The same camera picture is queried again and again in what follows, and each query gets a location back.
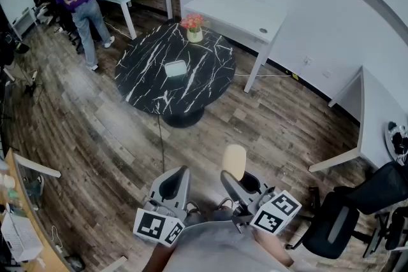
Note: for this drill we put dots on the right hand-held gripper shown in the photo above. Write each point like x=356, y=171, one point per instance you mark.
x=274, y=216

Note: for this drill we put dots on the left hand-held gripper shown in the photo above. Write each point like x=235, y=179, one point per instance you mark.
x=150, y=226

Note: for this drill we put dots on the white square container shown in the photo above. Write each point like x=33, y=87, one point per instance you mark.
x=174, y=68

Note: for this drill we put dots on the person's left forearm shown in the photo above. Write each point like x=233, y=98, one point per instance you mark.
x=161, y=258

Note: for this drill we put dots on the person's right forearm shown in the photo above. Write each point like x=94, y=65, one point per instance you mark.
x=274, y=248

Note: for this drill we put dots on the person's grey shirt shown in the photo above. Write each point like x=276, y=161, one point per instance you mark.
x=216, y=248

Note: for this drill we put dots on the black mesh office chair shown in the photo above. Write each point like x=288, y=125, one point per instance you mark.
x=331, y=226

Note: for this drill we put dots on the black marble round table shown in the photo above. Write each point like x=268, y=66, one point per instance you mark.
x=146, y=73

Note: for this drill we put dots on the dark round bin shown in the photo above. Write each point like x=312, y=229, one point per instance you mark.
x=76, y=263

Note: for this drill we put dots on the white power adapter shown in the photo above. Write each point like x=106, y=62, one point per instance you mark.
x=58, y=246

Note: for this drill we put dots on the wooden desk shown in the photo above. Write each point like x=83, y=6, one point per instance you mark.
x=44, y=251

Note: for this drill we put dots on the white desk with side panel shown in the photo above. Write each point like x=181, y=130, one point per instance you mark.
x=379, y=124

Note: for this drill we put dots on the round desk grommet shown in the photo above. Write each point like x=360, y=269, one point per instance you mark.
x=263, y=30

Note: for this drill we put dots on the white pot with red flowers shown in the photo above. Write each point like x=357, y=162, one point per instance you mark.
x=194, y=32

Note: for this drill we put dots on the white perforated box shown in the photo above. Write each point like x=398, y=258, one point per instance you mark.
x=19, y=237

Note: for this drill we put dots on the white desk with grommet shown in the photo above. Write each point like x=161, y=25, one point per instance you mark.
x=236, y=12

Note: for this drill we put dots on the white power strip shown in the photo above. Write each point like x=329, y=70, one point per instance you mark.
x=34, y=74

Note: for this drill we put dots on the black swivel chair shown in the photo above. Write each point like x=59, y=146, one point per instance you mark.
x=65, y=25

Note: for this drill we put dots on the white low shelf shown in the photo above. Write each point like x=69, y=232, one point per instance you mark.
x=24, y=22

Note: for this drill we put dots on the white wall socket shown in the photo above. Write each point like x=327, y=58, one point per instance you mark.
x=307, y=60

